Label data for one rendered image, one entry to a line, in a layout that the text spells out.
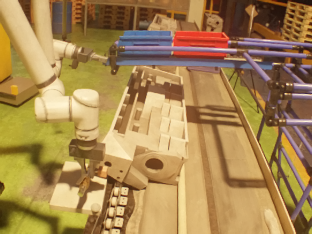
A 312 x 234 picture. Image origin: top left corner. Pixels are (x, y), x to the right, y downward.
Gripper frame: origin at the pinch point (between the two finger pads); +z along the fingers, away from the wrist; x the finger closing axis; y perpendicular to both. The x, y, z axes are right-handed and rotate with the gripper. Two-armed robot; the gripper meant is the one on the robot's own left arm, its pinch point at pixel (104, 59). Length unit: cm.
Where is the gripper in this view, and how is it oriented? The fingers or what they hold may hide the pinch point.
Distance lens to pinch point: 156.3
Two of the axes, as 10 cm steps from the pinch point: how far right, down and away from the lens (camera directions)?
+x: 0.8, -4.4, 8.9
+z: 9.6, 2.6, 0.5
